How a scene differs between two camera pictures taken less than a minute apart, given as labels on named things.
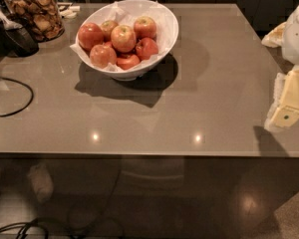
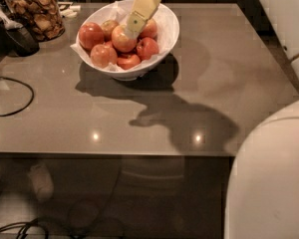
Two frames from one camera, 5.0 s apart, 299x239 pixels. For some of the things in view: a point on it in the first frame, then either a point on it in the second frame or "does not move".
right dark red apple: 146,47 does not move
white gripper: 298,37 → 146,6
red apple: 123,39 does not move
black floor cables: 45,223 does not move
